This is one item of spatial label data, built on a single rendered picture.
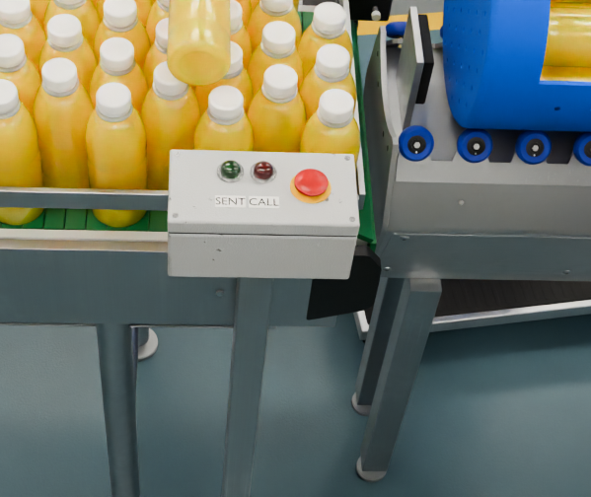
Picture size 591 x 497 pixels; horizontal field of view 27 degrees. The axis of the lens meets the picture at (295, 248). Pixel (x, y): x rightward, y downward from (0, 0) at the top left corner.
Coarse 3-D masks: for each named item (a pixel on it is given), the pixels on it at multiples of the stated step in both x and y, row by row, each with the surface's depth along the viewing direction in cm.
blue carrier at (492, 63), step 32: (448, 0) 161; (480, 0) 142; (512, 0) 137; (544, 0) 137; (448, 32) 160; (480, 32) 142; (512, 32) 138; (544, 32) 138; (448, 64) 160; (480, 64) 142; (512, 64) 139; (448, 96) 160; (480, 96) 143; (512, 96) 143; (544, 96) 143; (576, 96) 143; (480, 128) 152; (512, 128) 151; (544, 128) 151; (576, 128) 150
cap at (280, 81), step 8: (280, 64) 142; (264, 72) 141; (272, 72) 141; (280, 72) 141; (288, 72) 141; (264, 80) 140; (272, 80) 140; (280, 80) 140; (288, 80) 140; (296, 80) 140; (264, 88) 141; (272, 88) 140; (280, 88) 140; (288, 88) 140; (272, 96) 141; (280, 96) 141; (288, 96) 141
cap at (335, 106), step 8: (328, 96) 139; (336, 96) 140; (344, 96) 140; (320, 104) 139; (328, 104) 139; (336, 104) 139; (344, 104) 139; (352, 104) 139; (320, 112) 140; (328, 112) 138; (336, 112) 138; (344, 112) 138; (328, 120) 139; (336, 120) 139; (344, 120) 139
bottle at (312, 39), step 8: (312, 24) 149; (304, 32) 151; (312, 32) 150; (320, 32) 148; (344, 32) 150; (304, 40) 150; (312, 40) 149; (320, 40) 149; (328, 40) 149; (336, 40) 149; (344, 40) 150; (304, 48) 150; (312, 48) 149; (352, 48) 153; (304, 56) 151; (312, 56) 150; (352, 56) 153; (304, 64) 151; (312, 64) 150; (304, 72) 152
